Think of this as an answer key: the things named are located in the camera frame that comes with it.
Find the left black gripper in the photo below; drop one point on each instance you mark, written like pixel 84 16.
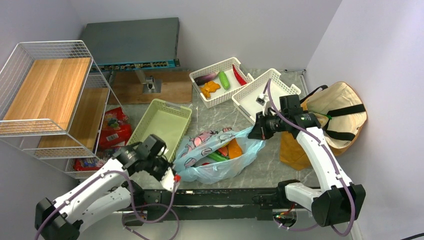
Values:
pixel 167 165

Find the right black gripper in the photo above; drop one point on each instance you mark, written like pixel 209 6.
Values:
pixel 259 130

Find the blue printed plastic grocery bag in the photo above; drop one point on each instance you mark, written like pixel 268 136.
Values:
pixel 192 163

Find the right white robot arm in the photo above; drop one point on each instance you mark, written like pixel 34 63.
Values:
pixel 338 200

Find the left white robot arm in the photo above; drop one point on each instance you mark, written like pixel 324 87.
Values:
pixel 106 191

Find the empty white plastic basket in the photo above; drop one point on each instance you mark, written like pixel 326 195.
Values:
pixel 245 100

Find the red snack packet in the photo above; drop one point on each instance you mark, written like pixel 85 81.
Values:
pixel 116 129

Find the orange toy carrot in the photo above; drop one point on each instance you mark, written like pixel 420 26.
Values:
pixel 234 149

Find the light green plastic basket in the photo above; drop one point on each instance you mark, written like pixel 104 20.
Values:
pixel 168 121

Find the red toy chili pepper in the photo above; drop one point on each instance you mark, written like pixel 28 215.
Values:
pixel 238 77

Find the green toy vegetable in bag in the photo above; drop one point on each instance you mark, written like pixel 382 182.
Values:
pixel 217 157

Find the green toy cucumber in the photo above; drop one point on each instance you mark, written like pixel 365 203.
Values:
pixel 224 80

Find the orange toy ginger root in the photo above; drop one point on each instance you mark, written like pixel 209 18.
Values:
pixel 208 88

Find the white basket with vegetables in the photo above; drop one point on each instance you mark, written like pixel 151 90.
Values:
pixel 221 95

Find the yellow canvas tote bag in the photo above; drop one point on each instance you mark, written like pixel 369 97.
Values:
pixel 340 112

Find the purple toy eggplant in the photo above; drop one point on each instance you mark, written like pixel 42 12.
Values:
pixel 202 80

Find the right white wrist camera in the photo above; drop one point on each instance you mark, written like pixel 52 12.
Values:
pixel 262 98

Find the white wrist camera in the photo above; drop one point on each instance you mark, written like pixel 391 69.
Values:
pixel 262 98
pixel 170 181

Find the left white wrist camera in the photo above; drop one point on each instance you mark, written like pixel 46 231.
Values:
pixel 170 181

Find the grey metal camera stand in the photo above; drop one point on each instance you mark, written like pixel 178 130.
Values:
pixel 151 85

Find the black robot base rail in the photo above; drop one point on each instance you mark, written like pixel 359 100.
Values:
pixel 261 204

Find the white wire shelf rack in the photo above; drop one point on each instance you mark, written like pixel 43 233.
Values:
pixel 53 103

